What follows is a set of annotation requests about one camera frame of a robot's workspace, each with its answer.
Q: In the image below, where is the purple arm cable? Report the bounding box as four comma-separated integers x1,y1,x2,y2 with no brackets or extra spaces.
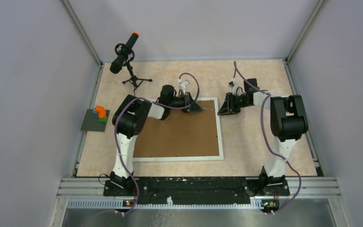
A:
114,72,200,217
233,61,303,215

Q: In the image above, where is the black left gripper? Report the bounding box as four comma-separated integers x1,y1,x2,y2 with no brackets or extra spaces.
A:
168,91,202,113

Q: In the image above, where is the aluminium front rail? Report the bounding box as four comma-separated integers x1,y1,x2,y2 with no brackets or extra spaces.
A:
50,176,352,227

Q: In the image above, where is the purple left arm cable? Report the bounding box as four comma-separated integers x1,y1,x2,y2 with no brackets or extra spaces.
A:
114,72,200,217

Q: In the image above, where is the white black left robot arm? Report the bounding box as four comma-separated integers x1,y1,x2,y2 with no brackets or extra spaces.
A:
108,85,203,195

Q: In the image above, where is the white picture frame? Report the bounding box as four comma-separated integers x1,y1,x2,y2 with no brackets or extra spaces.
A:
132,97,225,163

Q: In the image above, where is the black microphone orange tip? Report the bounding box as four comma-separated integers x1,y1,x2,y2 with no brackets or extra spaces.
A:
110,32,139,74

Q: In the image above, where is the grey lego baseplate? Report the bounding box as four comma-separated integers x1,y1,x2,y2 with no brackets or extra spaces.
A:
80,109,110,132

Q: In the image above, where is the brown frame backing board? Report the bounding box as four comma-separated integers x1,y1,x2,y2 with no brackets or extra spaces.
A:
133,100,220,158

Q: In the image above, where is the green toy block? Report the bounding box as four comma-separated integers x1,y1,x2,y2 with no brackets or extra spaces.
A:
98,116,108,123

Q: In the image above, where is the orange curved toy block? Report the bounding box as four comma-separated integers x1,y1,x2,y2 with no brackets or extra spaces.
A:
95,105,107,118

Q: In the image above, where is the black microphone tripod stand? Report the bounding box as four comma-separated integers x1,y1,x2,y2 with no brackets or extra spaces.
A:
122,62,153,93

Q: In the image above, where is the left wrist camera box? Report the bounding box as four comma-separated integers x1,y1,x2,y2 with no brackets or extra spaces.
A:
178,79,190,93

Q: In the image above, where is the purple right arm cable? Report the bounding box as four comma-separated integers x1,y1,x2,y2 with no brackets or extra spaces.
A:
233,61,303,215

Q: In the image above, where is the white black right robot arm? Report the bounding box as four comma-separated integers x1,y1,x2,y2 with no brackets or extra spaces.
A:
217,79,309,195

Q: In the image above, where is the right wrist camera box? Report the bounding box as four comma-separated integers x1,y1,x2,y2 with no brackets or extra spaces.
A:
228,81,240,96

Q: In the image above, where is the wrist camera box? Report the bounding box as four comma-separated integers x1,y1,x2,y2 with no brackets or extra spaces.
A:
178,79,190,93
228,81,240,96

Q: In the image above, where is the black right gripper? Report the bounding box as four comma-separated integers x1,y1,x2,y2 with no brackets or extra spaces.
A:
218,92,251,116

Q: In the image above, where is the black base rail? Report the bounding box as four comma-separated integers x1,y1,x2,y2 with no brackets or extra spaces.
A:
103,176,290,205

